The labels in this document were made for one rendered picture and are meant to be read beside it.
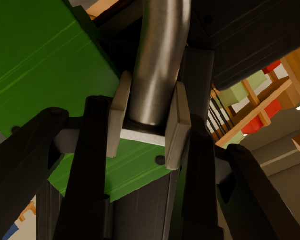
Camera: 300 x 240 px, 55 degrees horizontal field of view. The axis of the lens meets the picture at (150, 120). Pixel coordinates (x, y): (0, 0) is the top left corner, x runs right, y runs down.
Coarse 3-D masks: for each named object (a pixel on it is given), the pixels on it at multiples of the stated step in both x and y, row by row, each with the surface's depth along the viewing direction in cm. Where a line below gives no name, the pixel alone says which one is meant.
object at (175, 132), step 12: (180, 84) 20; (180, 96) 18; (180, 108) 16; (168, 120) 19; (180, 120) 15; (168, 132) 18; (180, 132) 15; (168, 144) 17; (180, 144) 15; (168, 156) 16; (180, 156) 16; (168, 168) 16
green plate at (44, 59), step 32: (0, 0) 20; (32, 0) 20; (64, 0) 20; (0, 32) 21; (32, 32) 21; (64, 32) 21; (96, 32) 27; (0, 64) 22; (32, 64) 22; (64, 64) 22; (96, 64) 22; (0, 96) 23; (32, 96) 23; (64, 96) 23; (0, 128) 24; (64, 160) 26; (128, 160) 25; (160, 160) 25; (64, 192) 27; (128, 192) 27
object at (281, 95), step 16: (272, 64) 366; (256, 80) 347; (272, 80) 428; (288, 80) 363; (224, 96) 340; (240, 96) 331; (256, 96) 338; (272, 96) 344; (288, 96) 372; (240, 112) 374; (256, 112) 327; (272, 112) 355; (208, 128) 292; (224, 128) 350; (240, 128) 312; (256, 128) 337; (224, 144) 311
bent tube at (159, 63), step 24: (144, 0) 17; (168, 0) 16; (144, 24) 18; (168, 24) 17; (144, 48) 18; (168, 48) 18; (144, 72) 18; (168, 72) 18; (144, 96) 19; (168, 96) 19; (144, 120) 20
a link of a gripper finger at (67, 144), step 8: (104, 96) 18; (72, 120) 14; (80, 120) 14; (64, 128) 13; (72, 128) 14; (56, 136) 13; (64, 136) 14; (72, 136) 14; (56, 144) 14; (64, 144) 14; (72, 144) 14; (56, 152) 14; (64, 152) 14; (72, 152) 14
